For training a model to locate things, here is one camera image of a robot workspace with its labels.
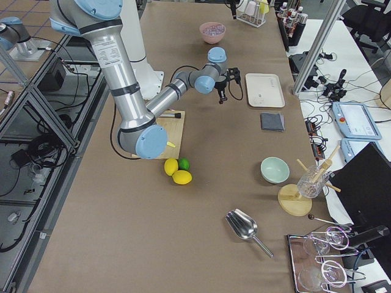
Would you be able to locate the metal glass rack tray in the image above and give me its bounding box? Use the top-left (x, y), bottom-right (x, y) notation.
top-left (287, 226), bottom-right (366, 292)

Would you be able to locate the green lime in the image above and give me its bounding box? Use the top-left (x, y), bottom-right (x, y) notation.
top-left (178, 157), bottom-right (190, 171)

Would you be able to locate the aluminium frame post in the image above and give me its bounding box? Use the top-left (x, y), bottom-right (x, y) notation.
top-left (292, 0), bottom-right (346, 96)

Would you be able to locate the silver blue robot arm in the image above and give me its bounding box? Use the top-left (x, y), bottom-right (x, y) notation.
top-left (1, 16), bottom-right (41, 61)
top-left (50, 1), bottom-right (228, 159)

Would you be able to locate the blue teach pendant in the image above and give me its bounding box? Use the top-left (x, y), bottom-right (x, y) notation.
top-left (332, 102), bottom-right (382, 140)
top-left (340, 138), bottom-right (371, 163)

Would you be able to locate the yellow lemon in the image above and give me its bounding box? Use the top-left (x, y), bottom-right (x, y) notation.
top-left (172, 170), bottom-right (192, 185)
top-left (164, 158), bottom-right (179, 176)

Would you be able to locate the pink bowl of ice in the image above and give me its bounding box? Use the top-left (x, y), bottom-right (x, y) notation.
top-left (199, 22), bottom-right (226, 45)

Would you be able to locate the black monitor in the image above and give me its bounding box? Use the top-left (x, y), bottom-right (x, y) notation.
top-left (331, 142), bottom-right (391, 226)

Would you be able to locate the metal ice scoop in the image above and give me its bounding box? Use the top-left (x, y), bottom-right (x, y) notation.
top-left (225, 208), bottom-right (274, 258)

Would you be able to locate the steel cylinder black tip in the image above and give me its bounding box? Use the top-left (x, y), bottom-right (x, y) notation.
top-left (160, 112), bottom-right (181, 118)

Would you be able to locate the clear textured glass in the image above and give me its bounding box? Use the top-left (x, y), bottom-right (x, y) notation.
top-left (297, 165), bottom-right (330, 199)

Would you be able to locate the white cup rack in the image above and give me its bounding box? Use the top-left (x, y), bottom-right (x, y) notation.
top-left (236, 0), bottom-right (269, 28)

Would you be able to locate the cream rectangular tray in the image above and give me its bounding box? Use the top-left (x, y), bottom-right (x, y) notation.
top-left (245, 73), bottom-right (285, 108)

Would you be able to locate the wooden cup stand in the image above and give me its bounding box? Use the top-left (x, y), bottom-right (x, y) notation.
top-left (278, 145), bottom-right (341, 216)

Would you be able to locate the grey folded cloth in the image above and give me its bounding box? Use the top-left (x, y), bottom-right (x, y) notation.
top-left (260, 112), bottom-right (285, 132)

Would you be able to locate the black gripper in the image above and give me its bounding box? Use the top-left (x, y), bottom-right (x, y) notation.
top-left (214, 67), bottom-right (241, 104)

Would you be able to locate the mint green bowl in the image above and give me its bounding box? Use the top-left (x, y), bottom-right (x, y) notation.
top-left (260, 157), bottom-right (290, 184)

